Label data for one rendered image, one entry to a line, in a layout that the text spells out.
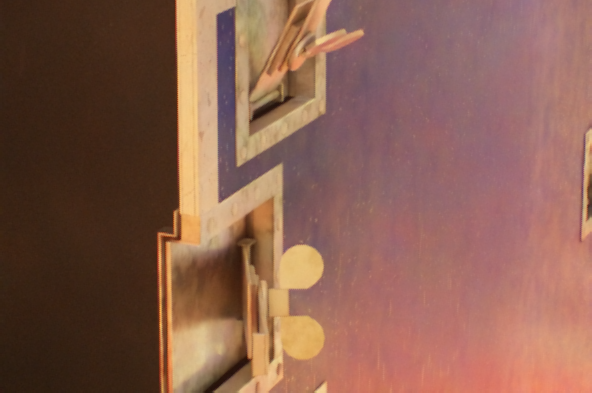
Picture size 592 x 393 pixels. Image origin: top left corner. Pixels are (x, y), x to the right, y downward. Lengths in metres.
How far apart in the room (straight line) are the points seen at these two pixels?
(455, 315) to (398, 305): 0.14
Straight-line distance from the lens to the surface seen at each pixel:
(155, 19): 2.10
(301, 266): 1.06
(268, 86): 1.09
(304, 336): 1.07
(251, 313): 1.05
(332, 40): 1.06
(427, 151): 1.35
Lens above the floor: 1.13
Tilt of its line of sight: 16 degrees down
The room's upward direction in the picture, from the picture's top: straight up
